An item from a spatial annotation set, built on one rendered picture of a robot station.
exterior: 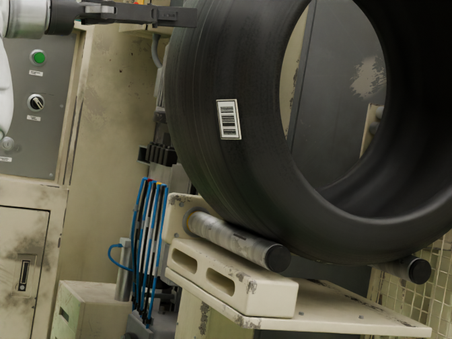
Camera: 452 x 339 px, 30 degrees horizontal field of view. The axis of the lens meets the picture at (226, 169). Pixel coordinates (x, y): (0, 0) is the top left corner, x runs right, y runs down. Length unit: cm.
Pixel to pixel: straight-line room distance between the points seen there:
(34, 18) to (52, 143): 76
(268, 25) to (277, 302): 43
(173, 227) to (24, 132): 48
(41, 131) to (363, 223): 86
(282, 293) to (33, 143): 81
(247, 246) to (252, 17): 38
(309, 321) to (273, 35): 46
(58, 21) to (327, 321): 64
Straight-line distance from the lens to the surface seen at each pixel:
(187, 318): 179
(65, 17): 125
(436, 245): 189
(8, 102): 111
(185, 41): 139
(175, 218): 163
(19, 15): 123
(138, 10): 127
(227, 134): 127
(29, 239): 193
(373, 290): 192
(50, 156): 196
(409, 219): 142
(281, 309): 136
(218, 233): 149
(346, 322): 144
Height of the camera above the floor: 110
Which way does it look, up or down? 3 degrees down
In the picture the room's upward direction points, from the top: 9 degrees clockwise
